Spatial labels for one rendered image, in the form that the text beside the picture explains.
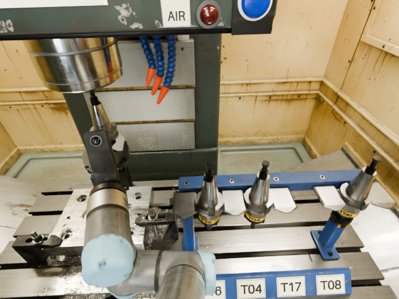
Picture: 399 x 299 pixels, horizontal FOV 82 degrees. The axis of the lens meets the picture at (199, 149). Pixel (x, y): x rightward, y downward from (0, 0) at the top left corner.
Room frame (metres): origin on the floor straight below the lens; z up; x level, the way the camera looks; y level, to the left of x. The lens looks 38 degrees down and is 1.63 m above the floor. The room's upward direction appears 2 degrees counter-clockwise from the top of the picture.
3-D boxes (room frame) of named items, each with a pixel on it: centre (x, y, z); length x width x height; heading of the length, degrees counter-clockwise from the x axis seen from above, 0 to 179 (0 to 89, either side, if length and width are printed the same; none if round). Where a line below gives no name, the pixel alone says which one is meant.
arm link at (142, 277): (0.21, 0.14, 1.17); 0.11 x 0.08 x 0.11; 87
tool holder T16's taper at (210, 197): (0.33, -0.02, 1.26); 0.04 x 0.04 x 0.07
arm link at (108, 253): (0.21, 0.16, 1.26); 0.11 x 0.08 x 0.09; 16
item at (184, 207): (0.33, 0.04, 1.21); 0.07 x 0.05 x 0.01; 1
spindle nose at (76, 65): (0.48, 0.24, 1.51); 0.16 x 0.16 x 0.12
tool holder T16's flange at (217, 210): (0.33, -0.02, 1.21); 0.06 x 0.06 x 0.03
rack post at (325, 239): (0.40, -0.40, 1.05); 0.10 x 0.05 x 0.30; 1
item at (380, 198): (0.34, -0.40, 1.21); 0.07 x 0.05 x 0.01; 1
